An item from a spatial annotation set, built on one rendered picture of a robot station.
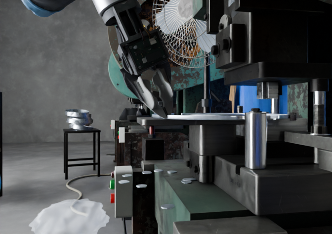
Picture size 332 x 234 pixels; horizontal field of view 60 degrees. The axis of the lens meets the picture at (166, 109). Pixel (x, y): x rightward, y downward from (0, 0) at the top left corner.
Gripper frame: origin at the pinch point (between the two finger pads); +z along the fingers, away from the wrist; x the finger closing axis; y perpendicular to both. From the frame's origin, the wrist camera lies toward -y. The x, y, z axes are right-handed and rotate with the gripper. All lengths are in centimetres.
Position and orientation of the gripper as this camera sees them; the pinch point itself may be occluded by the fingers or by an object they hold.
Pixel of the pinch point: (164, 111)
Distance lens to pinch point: 55.3
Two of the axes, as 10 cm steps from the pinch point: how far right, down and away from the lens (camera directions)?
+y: 2.1, 0.0, -9.8
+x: 8.9, -4.2, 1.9
